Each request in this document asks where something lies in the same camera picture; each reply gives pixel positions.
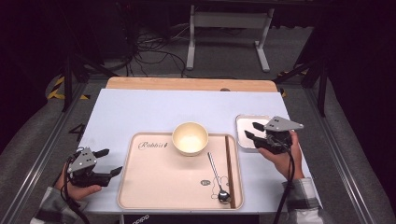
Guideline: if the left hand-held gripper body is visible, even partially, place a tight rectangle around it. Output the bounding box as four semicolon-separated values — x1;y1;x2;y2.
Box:
67;146;112;189

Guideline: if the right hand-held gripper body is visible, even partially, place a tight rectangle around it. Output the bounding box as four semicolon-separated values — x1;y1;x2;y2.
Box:
253;115;304;155

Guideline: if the white square plate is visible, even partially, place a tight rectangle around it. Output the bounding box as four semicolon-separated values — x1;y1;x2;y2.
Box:
235;114;275;153

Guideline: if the brown chopstick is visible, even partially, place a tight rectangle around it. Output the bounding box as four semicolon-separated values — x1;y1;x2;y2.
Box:
224;135;234;209
226;135;236;209

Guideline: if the beige plastic tray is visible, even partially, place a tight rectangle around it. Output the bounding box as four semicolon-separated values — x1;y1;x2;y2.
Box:
117;132;246;211

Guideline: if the metal spoon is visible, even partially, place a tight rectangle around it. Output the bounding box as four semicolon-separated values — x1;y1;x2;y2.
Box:
206;151;232;204

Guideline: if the cream bowl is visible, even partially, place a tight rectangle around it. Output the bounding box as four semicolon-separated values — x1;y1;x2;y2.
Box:
171;121;209;157

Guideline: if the person's left hand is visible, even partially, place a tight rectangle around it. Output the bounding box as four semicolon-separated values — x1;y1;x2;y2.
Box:
55;167;104;202

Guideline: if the person's right hand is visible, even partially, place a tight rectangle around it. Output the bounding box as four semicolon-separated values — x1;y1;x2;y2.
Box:
257;130;305;182

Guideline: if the black tripod stand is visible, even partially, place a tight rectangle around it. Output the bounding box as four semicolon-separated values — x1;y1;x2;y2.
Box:
274;52;328;118
60;52;120;113

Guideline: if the white table cover board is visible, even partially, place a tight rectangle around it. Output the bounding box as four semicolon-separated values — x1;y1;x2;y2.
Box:
78;88;325;216

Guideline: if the yellow and black floor tape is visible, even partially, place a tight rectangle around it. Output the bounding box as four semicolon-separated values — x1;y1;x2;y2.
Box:
46;76;92;101

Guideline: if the black box with white print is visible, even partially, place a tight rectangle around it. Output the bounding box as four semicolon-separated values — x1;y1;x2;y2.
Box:
122;213;260;224

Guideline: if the grey metal stand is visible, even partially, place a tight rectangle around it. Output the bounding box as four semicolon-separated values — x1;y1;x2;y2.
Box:
186;4;275;73

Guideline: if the left hand-held gripper cable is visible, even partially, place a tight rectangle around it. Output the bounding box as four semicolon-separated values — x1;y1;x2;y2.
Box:
61;155;94;224

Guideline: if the hand-held gripper cable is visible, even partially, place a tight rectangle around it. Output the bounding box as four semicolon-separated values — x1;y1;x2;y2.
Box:
270;136;296;224
61;155;94;224

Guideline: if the aluminium floor rail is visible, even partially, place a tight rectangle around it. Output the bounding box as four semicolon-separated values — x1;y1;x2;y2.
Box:
0;83;92;224
306;88;375;224

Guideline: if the right hand-held gripper cable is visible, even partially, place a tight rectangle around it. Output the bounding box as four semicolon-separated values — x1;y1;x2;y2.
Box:
270;136;296;224

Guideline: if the bundle of black floor cables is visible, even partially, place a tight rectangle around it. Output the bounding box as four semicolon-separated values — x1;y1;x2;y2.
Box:
115;27;188;78

